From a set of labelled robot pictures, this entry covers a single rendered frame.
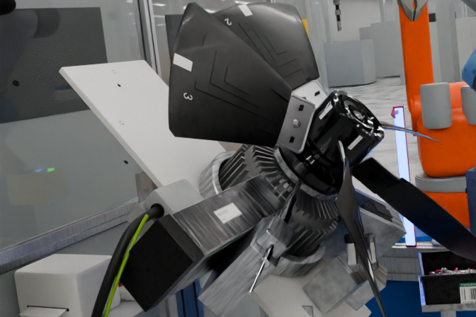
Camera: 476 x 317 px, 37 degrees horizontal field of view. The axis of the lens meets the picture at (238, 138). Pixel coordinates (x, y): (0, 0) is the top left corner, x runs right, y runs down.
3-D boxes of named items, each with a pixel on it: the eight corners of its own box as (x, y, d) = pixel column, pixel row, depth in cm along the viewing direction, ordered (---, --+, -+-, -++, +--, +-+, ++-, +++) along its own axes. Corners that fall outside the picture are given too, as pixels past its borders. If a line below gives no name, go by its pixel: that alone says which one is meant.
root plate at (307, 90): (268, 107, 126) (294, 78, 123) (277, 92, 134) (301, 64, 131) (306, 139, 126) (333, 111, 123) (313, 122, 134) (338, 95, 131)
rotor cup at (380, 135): (273, 151, 120) (324, 96, 114) (288, 121, 133) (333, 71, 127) (338, 205, 121) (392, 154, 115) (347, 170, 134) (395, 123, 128)
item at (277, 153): (266, 160, 121) (274, 152, 120) (281, 131, 134) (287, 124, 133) (329, 212, 122) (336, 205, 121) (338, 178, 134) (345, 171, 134)
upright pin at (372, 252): (365, 269, 131) (362, 235, 130) (369, 265, 133) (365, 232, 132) (377, 269, 130) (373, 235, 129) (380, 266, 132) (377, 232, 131)
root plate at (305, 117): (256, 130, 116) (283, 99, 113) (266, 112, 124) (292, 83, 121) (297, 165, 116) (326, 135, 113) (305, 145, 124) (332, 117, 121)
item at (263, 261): (300, 190, 122) (251, 303, 90) (290, 182, 122) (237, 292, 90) (308, 182, 121) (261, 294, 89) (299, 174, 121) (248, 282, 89)
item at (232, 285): (222, 320, 106) (196, 298, 106) (237, 288, 114) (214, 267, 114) (276, 267, 100) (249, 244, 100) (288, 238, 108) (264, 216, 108)
